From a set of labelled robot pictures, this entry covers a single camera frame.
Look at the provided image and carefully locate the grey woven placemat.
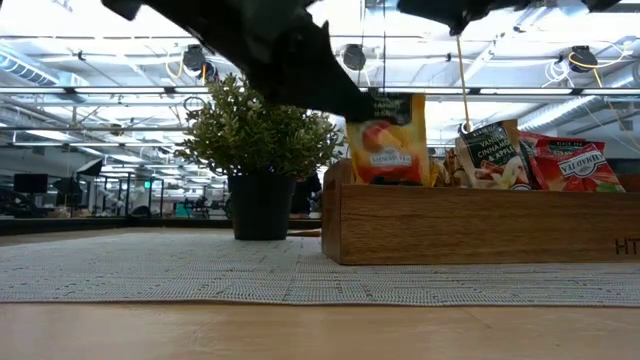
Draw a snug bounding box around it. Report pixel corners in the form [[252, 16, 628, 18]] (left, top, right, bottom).
[[0, 228, 640, 307]]

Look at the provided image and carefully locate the black hanging cable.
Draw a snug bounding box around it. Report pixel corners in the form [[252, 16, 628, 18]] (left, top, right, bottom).
[[380, 0, 388, 94]]

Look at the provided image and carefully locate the red tea packet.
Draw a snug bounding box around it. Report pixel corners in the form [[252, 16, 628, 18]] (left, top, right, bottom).
[[519, 130, 607, 157], [529, 142, 626, 194]]

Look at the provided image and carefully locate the yellow hanging cable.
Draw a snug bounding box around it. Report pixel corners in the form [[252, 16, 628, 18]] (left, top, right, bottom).
[[455, 34, 475, 135]]

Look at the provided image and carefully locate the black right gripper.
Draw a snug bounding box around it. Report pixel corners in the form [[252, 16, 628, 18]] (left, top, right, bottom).
[[397, 0, 624, 37]]

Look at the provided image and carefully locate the person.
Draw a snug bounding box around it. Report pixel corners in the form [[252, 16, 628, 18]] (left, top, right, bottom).
[[292, 172, 324, 217]]

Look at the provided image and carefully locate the black aluminium table frame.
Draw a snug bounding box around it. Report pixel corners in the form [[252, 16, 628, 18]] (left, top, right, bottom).
[[0, 216, 324, 237]]

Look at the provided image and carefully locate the wooden compartment box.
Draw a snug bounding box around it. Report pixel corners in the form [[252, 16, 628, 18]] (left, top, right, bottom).
[[321, 158, 640, 266]]

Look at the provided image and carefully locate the green artificial plant black pot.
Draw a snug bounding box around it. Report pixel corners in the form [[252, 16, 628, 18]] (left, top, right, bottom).
[[174, 73, 347, 241]]

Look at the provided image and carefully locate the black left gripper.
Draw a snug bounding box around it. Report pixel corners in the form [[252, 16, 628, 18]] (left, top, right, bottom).
[[102, 0, 377, 125]]

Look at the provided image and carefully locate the black monitor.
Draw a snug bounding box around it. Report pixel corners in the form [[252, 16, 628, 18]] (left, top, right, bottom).
[[13, 173, 50, 195]]

